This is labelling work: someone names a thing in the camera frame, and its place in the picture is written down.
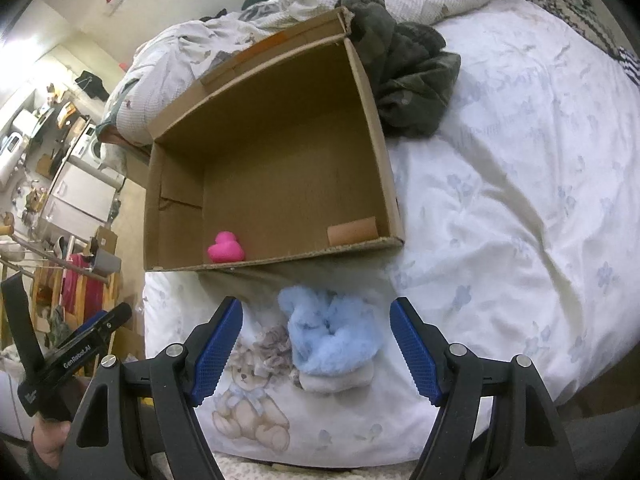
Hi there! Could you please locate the white kitchen appliance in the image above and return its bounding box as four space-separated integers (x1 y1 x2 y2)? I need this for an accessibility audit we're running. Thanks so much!
0 131 27 187

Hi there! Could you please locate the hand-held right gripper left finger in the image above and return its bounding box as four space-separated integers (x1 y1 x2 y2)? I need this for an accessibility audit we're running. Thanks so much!
57 296 244 480

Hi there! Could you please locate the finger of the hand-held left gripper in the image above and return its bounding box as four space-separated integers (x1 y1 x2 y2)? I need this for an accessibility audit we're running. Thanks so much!
102 302 134 333

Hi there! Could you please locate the dark green camouflage fleece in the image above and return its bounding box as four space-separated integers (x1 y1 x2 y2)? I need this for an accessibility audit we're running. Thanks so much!
339 0 462 139

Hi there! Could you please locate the person's left hand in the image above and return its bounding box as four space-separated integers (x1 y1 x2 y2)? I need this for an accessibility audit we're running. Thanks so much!
30 416 72 472

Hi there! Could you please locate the white cabinet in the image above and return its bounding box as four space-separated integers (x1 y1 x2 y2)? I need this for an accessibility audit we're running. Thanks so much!
39 164 120 225

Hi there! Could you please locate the grey storage box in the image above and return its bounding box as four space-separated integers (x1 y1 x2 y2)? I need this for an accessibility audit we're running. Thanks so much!
91 249 123 279

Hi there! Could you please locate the person's grey pants leg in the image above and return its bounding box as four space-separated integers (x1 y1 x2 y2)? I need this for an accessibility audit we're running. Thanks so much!
562 407 640 480

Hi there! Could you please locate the dark patterned knitted blanket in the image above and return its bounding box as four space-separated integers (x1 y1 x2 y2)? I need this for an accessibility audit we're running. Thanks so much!
500 0 640 86

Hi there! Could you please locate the black hanging garment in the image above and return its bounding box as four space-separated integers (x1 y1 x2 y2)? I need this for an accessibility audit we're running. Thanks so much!
79 71 111 102

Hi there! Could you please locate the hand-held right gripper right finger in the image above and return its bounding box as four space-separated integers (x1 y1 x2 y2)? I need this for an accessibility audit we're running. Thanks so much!
389 297 584 480

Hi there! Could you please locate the white washing machine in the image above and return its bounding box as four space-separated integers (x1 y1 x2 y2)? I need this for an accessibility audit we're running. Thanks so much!
66 124 127 188

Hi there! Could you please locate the brown cardboard box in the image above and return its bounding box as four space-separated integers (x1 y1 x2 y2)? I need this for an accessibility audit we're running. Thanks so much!
143 7 405 274

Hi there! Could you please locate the pink heart plush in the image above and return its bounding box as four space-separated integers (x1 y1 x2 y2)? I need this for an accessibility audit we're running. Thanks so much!
207 231 247 264

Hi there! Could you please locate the pink cloth on drying rack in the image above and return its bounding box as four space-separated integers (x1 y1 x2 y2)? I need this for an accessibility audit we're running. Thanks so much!
61 253 104 317

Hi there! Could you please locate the white floral bed sheet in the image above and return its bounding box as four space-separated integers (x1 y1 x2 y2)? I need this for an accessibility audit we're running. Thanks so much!
142 0 640 463

